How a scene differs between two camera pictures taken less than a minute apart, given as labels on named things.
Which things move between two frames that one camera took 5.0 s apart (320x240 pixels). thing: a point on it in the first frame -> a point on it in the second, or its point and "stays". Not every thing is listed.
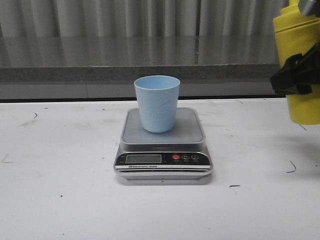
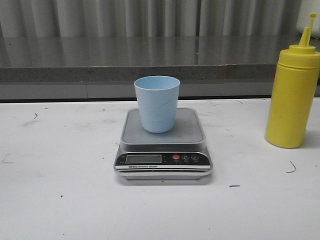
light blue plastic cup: (157, 96) stays
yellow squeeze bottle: (296, 34) -> (291, 95)
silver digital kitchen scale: (181, 153) stays
